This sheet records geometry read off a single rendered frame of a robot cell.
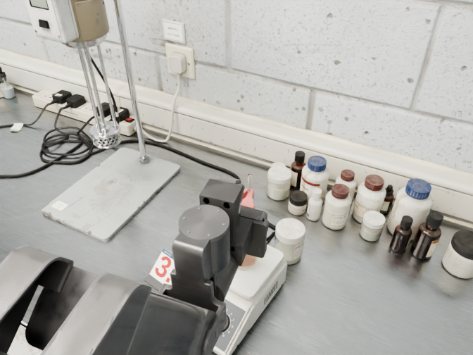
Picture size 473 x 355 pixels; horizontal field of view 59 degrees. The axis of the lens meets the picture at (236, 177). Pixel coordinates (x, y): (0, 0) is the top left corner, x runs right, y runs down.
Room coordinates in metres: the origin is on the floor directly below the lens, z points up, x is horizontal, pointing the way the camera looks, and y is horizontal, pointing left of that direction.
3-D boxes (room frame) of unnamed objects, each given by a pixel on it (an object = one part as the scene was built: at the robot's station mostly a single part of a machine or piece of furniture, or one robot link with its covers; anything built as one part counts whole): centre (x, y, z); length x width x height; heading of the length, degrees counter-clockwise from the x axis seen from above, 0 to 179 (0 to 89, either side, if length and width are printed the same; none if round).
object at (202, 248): (0.30, 0.05, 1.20); 0.12 x 0.09 x 0.12; 158
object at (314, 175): (0.76, -0.18, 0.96); 0.06 x 0.06 x 0.11
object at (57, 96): (1.18, 0.56, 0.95); 0.07 x 0.04 x 0.02; 153
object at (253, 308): (0.47, 0.01, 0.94); 0.22 x 0.13 x 0.08; 145
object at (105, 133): (0.80, 0.30, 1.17); 0.07 x 0.07 x 0.25
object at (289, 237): (0.58, -0.11, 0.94); 0.06 x 0.06 x 0.08
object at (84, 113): (1.15, 0.48, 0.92); 0.40 x 0.06 x 0.04; 63
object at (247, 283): (0.49, -0.01, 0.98); 0.12 x 0.12 x 0.01; 55
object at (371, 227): (0.64, -0.30, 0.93); 0.05 x 0.05 x 0.05
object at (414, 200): (0.65, -0.38, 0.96); 0.07 x 0.07 x 0.13
